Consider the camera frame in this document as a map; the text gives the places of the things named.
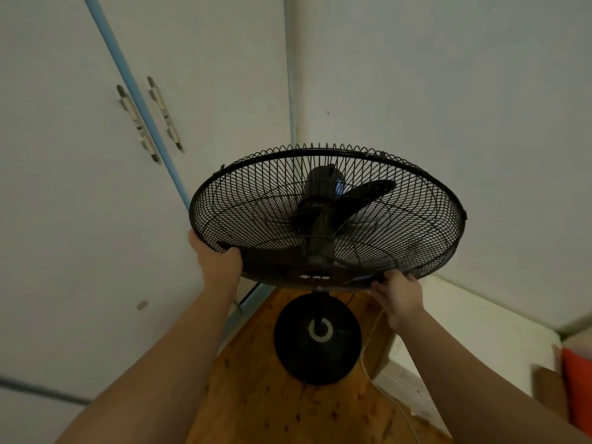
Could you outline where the person's right hand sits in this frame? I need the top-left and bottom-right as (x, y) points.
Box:
(369, 268), (426, 333)

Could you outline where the person's left hand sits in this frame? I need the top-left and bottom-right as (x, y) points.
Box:
(188, 228), (244, 297)

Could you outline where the black pedestal fan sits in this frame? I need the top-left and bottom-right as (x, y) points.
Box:
(189, 143), (468, 386)

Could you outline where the person's left forearm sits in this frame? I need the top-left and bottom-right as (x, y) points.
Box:
(55, 287), (237, 444)

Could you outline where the person's right forearm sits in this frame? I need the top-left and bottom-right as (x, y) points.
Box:
(392, 310), (592, 444)

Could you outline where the white mattress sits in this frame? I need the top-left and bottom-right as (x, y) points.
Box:
(373, 274), (563, 435)

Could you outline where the white wardrobe with blue trim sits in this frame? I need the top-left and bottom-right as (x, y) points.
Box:
(0, 0), (297, 444)

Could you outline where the orange cushion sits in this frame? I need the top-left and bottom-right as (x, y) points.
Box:
(561, 348), (592, 437)

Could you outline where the white power cable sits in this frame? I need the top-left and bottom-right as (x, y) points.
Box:
(359, 310), (421, 444)

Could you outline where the metal wardrobe door handle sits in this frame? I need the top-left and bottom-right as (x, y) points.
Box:
(116, 84), (162, 164)
(147, 76), (185, 153)

